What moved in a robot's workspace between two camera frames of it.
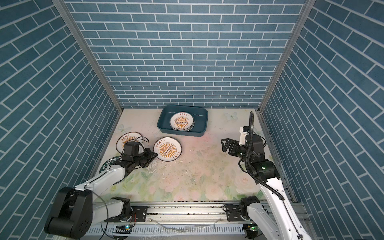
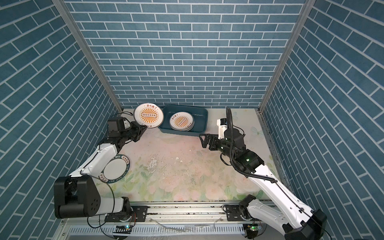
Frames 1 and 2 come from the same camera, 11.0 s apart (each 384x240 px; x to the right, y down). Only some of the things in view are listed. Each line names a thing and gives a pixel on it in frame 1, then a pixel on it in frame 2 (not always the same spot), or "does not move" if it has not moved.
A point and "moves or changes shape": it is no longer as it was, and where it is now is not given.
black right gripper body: (242, 152) → (222, 146)
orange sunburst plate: (129, 136) moves or changes shape
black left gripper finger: (149, 155) → (136, 130)
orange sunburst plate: (168, 149) → (182, 121)
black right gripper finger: (229, 146) → (210, 139)
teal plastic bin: (200, 113) does not move
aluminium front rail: (178, 221) does not move
